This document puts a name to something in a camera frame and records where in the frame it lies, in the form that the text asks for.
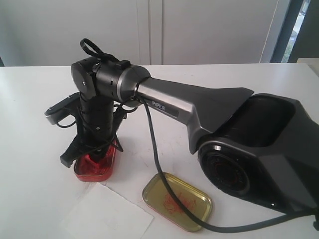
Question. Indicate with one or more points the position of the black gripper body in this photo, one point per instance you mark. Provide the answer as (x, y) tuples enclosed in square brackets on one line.
[(98, 122)]

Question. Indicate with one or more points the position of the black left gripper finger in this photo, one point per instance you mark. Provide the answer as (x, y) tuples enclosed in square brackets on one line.
[(75, 150)]

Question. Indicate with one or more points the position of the red ink pad tin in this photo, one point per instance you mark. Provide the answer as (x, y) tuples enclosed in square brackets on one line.
[(87, 170)]

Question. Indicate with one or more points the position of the red stamp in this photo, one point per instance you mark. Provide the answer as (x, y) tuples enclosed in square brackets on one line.
[(99, 157)]

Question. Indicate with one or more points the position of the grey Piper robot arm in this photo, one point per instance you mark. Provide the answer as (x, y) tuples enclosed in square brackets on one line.
[(261, 148)]

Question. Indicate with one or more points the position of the white paper sheet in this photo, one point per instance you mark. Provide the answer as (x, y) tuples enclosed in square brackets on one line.
[(104, 214)]

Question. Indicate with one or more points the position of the white cabinet doors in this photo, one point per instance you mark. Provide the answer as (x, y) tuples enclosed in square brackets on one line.
[(146, 32)]

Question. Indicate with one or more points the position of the gold tin lid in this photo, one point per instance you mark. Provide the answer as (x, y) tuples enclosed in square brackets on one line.
[(157, 197)]

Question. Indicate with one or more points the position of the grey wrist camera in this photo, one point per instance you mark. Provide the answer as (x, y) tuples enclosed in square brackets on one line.
[(64, 108)]

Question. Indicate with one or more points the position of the dark window frame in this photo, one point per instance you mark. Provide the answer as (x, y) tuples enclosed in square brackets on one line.
[(307, 41)]

